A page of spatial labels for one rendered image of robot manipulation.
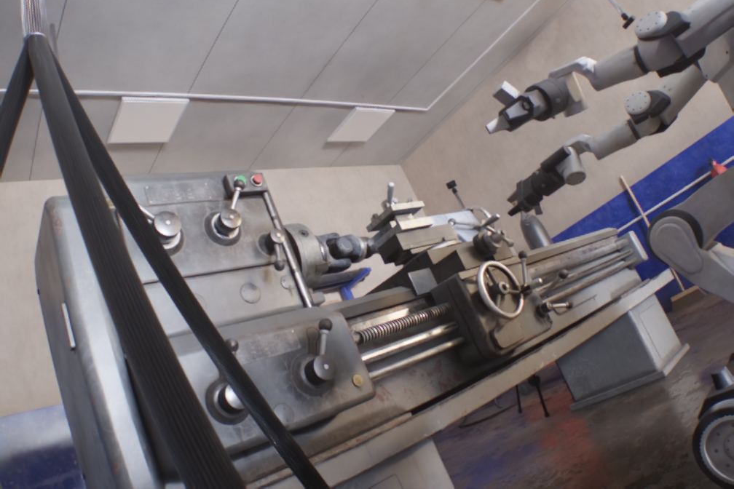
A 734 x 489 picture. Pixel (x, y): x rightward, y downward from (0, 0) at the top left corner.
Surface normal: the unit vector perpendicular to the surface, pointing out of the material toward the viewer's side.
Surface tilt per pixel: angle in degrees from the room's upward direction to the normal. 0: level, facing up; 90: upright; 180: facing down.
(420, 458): 90
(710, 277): 114
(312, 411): 90
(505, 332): 90
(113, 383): 90
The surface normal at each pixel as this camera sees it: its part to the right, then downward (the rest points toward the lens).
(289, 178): 0.54, -0.52
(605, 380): -0.75, 0.07
